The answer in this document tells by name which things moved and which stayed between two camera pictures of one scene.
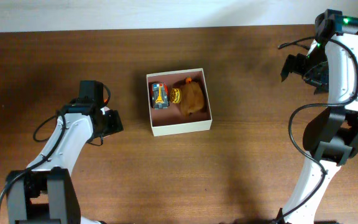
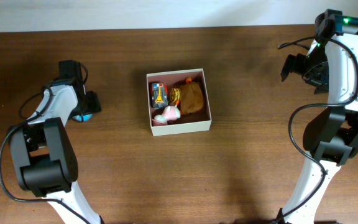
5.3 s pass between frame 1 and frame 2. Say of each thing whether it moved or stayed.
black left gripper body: moved
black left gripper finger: moved
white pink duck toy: moved
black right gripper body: stayed
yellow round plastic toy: stayed
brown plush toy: stayed
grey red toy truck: stayed
